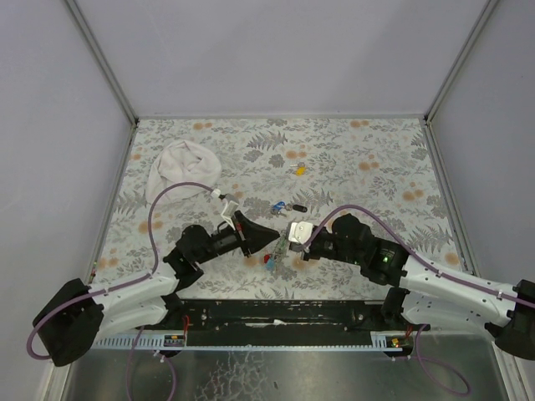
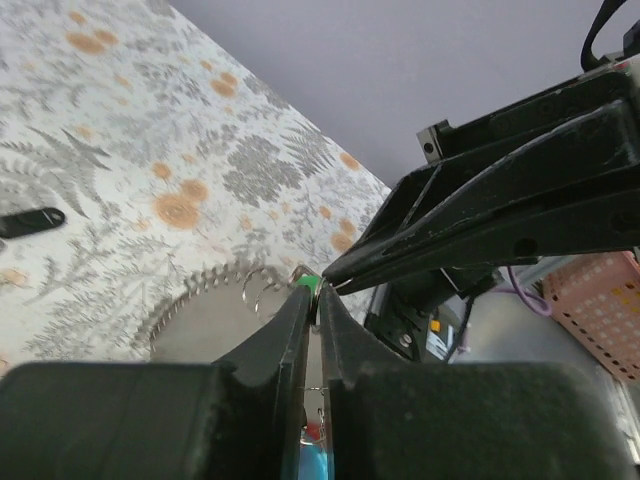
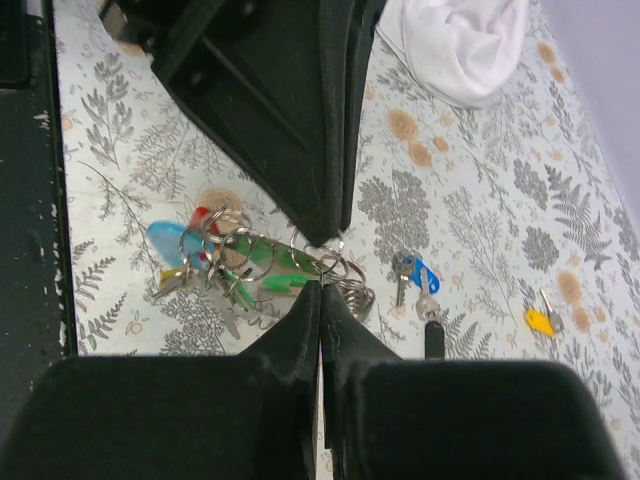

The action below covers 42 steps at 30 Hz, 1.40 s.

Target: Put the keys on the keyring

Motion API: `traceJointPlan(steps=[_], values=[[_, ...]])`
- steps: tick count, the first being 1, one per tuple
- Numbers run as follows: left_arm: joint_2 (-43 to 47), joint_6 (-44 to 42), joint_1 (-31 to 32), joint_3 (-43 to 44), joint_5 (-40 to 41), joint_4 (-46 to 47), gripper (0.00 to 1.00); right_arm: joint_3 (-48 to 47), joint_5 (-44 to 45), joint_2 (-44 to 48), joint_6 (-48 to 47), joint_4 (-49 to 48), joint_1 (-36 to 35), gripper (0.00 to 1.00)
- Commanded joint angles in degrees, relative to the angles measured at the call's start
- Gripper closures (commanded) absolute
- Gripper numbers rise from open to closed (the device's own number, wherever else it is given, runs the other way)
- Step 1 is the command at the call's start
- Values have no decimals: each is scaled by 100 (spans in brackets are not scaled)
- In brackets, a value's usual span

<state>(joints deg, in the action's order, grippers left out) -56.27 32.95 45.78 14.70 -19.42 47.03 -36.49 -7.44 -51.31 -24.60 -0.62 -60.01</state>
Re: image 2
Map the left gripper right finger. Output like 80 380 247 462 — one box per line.
318 287 633 479

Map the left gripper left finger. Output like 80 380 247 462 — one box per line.
1 286 310 479

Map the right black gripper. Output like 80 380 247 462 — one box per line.
324 55 639 295

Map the green tag key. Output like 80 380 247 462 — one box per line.
294 274 322 301

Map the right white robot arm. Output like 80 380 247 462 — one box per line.
324 57 639 362

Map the pink perforated plastic basket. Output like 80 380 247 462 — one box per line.
543 251 640 382

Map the floral table mat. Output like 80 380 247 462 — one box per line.
1 1 389 370

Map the black tag key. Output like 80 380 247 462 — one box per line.
0 207 66 240

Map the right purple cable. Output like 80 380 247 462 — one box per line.
504 264 554 317

